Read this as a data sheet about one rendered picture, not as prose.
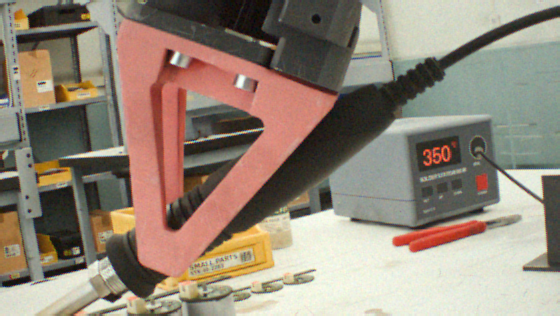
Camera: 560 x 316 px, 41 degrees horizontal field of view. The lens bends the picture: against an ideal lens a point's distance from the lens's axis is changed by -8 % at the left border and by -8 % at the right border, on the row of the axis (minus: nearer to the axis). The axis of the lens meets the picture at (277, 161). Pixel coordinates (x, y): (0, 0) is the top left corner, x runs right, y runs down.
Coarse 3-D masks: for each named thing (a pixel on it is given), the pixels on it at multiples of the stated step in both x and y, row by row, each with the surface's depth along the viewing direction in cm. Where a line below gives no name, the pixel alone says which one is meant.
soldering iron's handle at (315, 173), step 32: (416, 64) 26; (352, 96) 26; (384, 96) 26; (320, 128) 25; (352, 128) 25; (384, 128) 26; (288, 160) 25; (320, 160) 25; (192, 192) 26; (256, 192) 25; (288, 192) 26; (256, 224) 26; (128, 256) 26; (128, 288) 26
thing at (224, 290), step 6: (198, 288) 37; (216, 288) 36; (222, 288) 36; (228, 288) 36; (204, 294) 35; (210, 294) 35; (222, 294) 35; (228, 294) 35; (186, 300) 35; (192, 300) 35; (198, 300) 35; (204, 300) 35
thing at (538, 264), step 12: (552, 180) 52; (552, 192) 52; (552, 204) 52; (552, 216) 52; (552, 228) 52; (552, 240) 52; (552, 252) 53; (528, 264) 53; (540, 264) 53; (552, 264) 52
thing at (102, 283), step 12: (96, 264) 27; (108, 264) 27; (96, 276) 27; (108, 276) 27; (84, 288) 27; (96, 288) 27; (108, 288) 27; (120, 288) 27; (60, 300) 27; (72, 300) 27; (84, 300) 27; (96, 300) 27; (108, 300) 27; (48, 312) 27; (60, 312) 27; (72, 312) 27
